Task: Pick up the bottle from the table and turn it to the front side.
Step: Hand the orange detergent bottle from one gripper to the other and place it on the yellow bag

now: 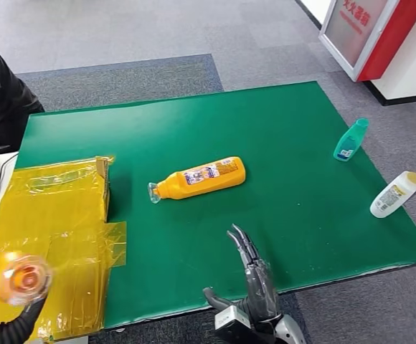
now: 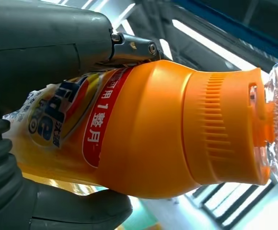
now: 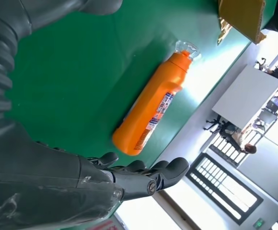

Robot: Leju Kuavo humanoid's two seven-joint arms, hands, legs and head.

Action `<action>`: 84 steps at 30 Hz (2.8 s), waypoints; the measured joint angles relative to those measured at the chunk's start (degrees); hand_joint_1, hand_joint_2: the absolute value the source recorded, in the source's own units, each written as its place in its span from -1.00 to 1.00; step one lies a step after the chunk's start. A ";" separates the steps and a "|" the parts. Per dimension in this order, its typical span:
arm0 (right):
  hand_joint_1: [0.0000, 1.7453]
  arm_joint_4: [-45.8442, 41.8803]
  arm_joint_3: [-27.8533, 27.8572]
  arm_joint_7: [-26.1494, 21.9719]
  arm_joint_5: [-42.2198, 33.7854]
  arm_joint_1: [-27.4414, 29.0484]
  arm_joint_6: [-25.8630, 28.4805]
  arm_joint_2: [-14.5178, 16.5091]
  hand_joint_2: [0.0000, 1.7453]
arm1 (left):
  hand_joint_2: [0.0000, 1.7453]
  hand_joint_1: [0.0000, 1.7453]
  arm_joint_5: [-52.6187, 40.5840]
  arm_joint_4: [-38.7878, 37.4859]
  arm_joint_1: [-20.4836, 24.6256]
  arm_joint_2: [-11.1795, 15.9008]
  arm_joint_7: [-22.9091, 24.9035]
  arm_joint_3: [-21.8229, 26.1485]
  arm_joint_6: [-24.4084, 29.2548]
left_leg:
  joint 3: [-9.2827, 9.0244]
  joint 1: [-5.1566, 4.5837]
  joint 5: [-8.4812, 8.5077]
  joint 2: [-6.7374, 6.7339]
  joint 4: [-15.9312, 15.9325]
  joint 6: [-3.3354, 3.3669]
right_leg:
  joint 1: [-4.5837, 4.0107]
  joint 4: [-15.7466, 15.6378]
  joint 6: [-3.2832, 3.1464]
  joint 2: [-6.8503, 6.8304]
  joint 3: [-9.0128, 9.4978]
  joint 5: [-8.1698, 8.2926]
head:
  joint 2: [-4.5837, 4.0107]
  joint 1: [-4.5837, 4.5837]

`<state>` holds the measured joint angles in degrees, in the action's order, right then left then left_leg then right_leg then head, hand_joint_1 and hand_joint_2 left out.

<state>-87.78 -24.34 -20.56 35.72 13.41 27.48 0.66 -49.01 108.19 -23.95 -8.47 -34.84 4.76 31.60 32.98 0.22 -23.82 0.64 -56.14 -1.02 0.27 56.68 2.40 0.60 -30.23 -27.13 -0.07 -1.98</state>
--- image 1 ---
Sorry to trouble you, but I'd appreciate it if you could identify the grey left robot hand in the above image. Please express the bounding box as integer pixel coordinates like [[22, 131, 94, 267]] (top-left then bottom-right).
[[0, 243, 47, 328]]

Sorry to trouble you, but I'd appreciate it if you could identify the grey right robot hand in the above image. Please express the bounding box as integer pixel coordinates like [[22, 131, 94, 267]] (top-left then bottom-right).
[[202, 224, 282, 324]]

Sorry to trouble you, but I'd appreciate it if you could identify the orange bottle with clear cap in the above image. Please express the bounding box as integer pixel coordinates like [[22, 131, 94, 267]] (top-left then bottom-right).
[[0, 250, 53, 307], [148, 156, 247, 205]]

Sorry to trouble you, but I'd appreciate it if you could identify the teal plastic bottle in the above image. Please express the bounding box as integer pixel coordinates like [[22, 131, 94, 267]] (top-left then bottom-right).
[[333, 118, 369, 163]]

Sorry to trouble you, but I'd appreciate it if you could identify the white bottle with yellow cap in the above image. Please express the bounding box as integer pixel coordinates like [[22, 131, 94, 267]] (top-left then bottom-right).
[[369, 171, 416, 219]]

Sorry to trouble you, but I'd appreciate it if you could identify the yellow wrapped cardboard box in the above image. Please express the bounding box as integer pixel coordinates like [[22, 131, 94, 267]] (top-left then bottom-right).
[[0, 156, 127, 343]]

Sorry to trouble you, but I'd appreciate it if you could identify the green table mat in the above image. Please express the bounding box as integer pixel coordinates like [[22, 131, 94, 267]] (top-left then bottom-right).
[[14, 80, 416, 330]]

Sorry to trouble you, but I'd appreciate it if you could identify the red and white cabinet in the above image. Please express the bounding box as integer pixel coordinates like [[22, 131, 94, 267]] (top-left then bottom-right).
[[318, 0, 416, 83]]

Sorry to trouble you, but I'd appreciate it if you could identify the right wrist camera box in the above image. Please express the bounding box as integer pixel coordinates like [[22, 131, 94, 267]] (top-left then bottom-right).
[[214, 305, 262, 344]]

